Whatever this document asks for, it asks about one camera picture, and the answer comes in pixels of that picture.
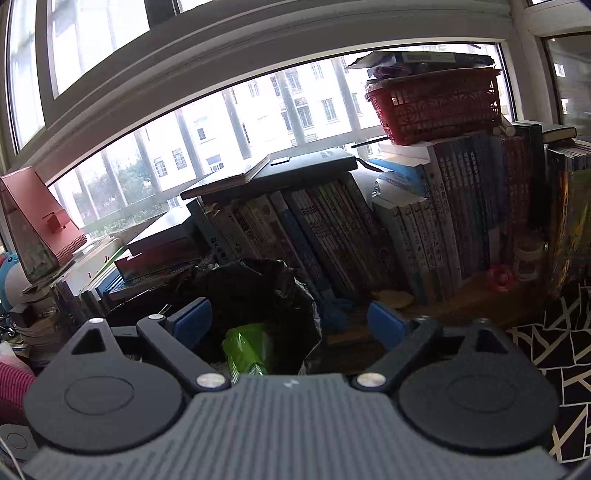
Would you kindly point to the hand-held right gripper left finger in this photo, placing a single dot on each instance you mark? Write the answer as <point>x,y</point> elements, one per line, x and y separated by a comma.
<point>191,318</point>

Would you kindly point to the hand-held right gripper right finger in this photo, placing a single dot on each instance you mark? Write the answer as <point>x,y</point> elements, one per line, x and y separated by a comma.
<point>385,323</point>

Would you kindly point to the green plastic packet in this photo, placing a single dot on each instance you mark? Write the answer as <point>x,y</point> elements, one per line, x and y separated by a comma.
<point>244,346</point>

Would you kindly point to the black trash bag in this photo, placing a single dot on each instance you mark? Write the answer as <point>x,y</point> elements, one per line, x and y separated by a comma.
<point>277,295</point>

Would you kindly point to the orange peel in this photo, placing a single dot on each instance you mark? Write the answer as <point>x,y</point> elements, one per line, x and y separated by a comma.
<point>392,299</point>

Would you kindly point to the blue yarn bundle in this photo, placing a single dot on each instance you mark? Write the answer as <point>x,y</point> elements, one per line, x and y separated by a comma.
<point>339,311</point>

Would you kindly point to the wooden desk shelf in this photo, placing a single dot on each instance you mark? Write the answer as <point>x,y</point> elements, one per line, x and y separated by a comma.
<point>461,304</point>

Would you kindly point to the stack of flat dark books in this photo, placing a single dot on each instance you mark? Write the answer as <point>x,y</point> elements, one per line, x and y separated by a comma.
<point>157,244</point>

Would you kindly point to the row of upright books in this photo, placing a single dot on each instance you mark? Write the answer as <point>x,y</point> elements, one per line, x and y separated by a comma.
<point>323,230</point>

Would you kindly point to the stack of white books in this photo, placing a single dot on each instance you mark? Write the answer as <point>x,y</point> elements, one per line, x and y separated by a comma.
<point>87,267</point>

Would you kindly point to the red knot ornament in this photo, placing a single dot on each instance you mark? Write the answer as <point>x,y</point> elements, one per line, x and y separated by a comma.
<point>501,277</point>

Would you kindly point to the brown flat notebook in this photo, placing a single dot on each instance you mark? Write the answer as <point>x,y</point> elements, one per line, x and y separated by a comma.
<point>231,177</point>

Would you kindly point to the white plastic jar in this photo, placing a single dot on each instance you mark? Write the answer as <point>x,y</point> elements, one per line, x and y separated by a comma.
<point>528,263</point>

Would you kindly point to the blue white plush toy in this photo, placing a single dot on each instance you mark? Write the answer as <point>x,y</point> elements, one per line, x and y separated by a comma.
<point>9,277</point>

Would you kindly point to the black flat notebook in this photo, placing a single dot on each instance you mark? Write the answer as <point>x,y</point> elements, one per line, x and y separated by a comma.
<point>314,164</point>

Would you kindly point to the black beige patterned cloth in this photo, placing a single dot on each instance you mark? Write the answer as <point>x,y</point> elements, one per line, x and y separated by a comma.
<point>568,369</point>

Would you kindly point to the pink triangular desk calendar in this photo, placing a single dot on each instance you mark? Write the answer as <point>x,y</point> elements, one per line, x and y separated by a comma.
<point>32,203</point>

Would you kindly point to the set of thin glossy books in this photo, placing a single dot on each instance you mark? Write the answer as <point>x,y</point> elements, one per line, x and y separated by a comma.
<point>570,207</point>

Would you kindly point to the red plastic basket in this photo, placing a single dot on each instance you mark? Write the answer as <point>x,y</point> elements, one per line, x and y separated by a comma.
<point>434,110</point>

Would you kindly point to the thin dark book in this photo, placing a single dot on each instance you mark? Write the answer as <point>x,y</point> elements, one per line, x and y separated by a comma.
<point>438,57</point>

